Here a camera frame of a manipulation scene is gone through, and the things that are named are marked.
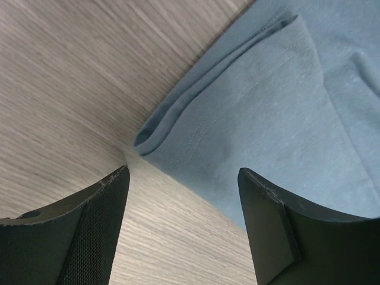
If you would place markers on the grey-blue t shirt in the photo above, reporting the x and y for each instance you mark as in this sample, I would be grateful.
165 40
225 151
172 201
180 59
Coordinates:
291 91

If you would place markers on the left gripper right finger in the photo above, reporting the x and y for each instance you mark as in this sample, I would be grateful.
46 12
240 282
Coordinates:
296 241

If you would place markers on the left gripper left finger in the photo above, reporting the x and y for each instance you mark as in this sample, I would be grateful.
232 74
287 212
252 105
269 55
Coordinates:
71 241

